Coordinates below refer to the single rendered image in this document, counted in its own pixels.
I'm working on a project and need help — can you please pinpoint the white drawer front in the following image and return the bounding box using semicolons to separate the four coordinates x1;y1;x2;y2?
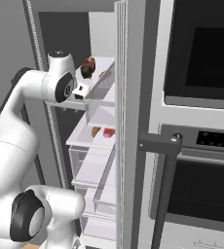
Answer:
159;221;224;249

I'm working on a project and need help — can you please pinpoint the grey fridge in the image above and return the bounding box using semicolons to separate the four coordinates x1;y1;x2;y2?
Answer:
21;0;118;249

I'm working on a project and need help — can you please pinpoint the steel oven handle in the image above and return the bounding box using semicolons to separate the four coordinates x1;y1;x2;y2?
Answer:
176;153;224;168

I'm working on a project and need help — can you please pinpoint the dark brown steak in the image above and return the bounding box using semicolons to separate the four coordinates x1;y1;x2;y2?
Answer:
80;56;97;80

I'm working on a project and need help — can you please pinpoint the red steak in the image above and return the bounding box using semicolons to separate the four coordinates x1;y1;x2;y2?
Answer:
103;127;116;139

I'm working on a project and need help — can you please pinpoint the clear fridge drawer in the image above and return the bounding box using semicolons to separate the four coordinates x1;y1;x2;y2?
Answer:
84;186;117;216
68;145;117;190

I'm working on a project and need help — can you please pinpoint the black wall microwave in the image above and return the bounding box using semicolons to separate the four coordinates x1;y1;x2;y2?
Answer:
162;0;224;111

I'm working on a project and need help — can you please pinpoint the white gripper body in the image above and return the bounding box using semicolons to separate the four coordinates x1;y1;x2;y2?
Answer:
74;71;93;89

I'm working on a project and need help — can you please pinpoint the black fridge door handle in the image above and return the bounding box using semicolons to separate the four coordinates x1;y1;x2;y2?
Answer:
138;131;183;249

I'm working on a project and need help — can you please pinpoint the steel wall oven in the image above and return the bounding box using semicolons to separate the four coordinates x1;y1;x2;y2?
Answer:
157;124;224;234

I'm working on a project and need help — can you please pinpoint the white fridge shelf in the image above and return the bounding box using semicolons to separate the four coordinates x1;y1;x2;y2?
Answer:
65;124;117;150
84;56;116;102

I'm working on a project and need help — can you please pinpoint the steel drawer handle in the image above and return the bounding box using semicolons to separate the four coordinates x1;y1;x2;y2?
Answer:
193;239;224;249

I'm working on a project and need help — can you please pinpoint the grey fridge door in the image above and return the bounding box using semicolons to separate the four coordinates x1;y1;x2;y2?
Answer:
113;0;162;249

